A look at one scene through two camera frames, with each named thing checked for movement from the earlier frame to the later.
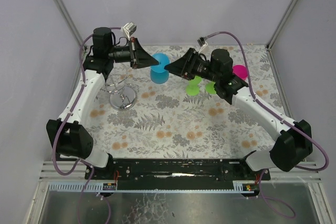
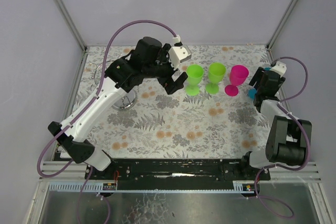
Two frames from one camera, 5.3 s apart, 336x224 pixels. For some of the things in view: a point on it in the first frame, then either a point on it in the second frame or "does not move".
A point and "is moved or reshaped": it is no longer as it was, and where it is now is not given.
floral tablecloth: [154, 112] does not move
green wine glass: [192, 88] does not move
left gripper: [133, 53] -> [166, 76]
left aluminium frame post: [63, 9] does not move
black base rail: [175, 173] does not move
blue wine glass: [158, 74] is moved or reshaped
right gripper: [188, 64] -> [262, 83]
